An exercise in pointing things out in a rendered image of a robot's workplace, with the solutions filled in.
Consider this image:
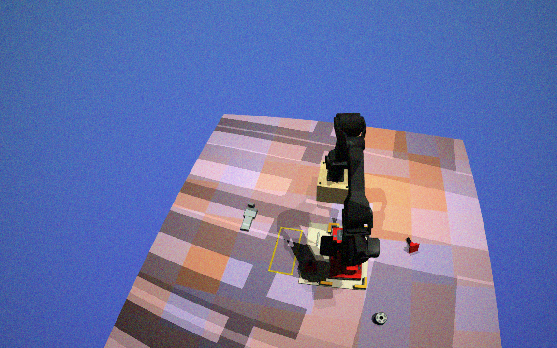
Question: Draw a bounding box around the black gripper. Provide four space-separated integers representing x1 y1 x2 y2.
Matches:
320 235 380 260

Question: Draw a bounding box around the small toy wheel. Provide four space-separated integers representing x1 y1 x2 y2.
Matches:
374 312 388 325

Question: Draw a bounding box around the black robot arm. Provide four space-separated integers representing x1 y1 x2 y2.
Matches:
325 113 373 267

